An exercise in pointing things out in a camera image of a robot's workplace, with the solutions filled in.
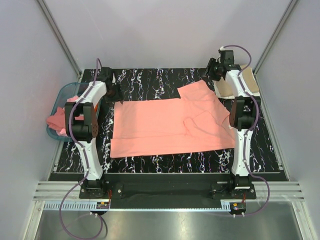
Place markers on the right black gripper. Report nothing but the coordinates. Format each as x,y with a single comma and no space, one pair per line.
211,62

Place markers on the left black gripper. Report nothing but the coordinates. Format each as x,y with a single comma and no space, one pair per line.
118,96

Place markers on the salmon pink t shirt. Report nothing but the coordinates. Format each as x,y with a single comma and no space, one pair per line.
196,121

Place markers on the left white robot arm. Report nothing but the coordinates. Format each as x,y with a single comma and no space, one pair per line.
94,185

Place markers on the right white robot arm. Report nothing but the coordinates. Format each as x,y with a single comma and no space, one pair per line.
243,119

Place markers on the folded beige t shirt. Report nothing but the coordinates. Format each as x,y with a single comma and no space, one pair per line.
246,82

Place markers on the teal plastic laundry basket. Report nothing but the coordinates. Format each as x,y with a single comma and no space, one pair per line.
60,100

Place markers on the dusty rose t shirt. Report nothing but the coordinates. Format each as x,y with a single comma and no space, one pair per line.
57,122

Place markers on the light pink t shirt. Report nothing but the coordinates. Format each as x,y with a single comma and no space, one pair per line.
71,100

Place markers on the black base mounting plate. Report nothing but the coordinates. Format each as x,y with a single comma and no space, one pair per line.
166,192

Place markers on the right aluminium corner post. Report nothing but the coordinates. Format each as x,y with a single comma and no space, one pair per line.
276,33

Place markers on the aluminium corner post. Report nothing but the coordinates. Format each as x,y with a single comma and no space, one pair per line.
58,35
276,33

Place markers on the left aluminium corner post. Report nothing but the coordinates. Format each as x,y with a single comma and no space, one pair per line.
58,35

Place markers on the aluminium frame rail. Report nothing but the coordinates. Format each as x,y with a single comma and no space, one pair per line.
52,190

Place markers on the slotted cable duct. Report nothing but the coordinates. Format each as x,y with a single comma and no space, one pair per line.
70,205

